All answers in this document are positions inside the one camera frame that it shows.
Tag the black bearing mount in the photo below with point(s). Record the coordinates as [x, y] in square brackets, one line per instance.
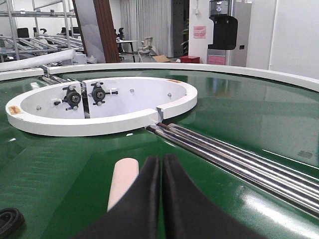
[98, 93]
[72, 98]

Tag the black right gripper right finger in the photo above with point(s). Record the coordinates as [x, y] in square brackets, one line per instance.
[189, 214]

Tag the right black bearing mount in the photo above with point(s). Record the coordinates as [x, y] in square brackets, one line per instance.
[98, 93]

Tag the red box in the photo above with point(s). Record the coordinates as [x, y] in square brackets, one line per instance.
[190, 59]

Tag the chrome rollers near right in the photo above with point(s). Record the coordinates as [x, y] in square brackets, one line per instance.
[296, 188]

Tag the brown wooden pillar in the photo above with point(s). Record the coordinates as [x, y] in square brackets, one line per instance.
[106, 29]

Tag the white outer rim left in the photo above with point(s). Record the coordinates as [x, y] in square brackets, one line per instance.
[9, 75]

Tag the beige hand brush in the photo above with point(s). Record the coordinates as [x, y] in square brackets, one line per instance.
[125, 173]

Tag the orange warning sticker front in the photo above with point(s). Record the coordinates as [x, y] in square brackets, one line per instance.
[14, 110]

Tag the orange warning sticker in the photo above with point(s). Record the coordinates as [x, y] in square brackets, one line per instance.
[14, 110]
[175, 81]

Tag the chrome rollers far left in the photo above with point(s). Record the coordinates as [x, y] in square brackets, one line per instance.
[52, 79]

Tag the orange warning sticker back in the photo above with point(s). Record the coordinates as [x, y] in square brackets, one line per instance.
[175, 81]

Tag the metal shelving rack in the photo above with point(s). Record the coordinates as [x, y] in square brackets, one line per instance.
[30, 28]

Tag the left black bearing mount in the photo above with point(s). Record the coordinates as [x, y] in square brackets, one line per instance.
[72, 98]

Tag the black water dispenser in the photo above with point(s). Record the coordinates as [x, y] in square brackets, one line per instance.
[225, 25]

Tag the pink wall notice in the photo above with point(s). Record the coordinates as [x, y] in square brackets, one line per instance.
[199, 32]

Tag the chrome rollers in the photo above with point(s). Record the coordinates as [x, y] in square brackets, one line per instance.
[296, 188]
[52, 79]

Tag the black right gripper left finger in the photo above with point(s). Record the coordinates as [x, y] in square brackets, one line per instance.
[135, 215]

